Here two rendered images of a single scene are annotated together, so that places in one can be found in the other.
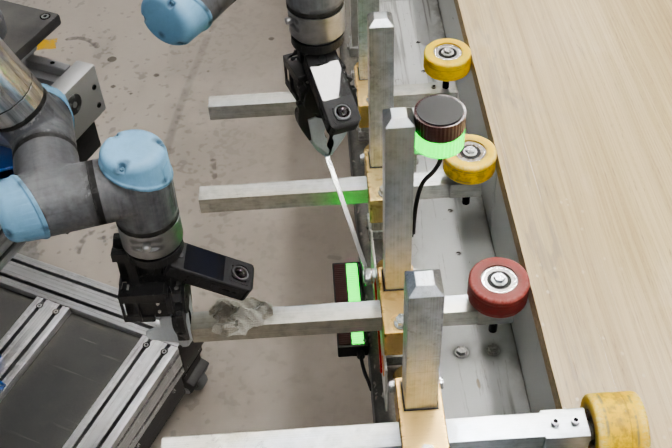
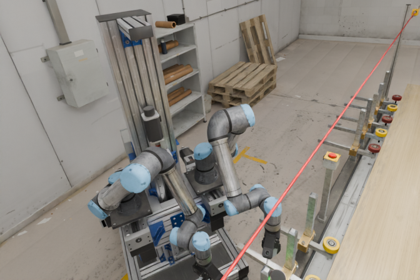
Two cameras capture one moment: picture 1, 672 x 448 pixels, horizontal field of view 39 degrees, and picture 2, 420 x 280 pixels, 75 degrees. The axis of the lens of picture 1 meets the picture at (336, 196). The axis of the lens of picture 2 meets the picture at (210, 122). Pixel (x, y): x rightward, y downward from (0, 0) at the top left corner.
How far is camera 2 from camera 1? 0.57 m
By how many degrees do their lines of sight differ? 36
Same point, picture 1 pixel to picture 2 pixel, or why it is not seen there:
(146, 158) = (200, 242)
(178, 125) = (284, 202)
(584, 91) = not seen: outside the picture
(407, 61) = (339, 229)
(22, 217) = (172, 239)
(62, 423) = not seen: hidden behind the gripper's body
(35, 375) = not seen: hidden behind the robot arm
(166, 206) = (204, 255)
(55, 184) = (182, 236)
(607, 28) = (397, 267)
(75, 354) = (215, 255)
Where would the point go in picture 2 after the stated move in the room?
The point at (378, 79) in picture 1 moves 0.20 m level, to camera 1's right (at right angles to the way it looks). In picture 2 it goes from (289, 246) to (333, 270)
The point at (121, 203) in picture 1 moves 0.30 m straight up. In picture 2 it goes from (193, 249) to (183, 200)
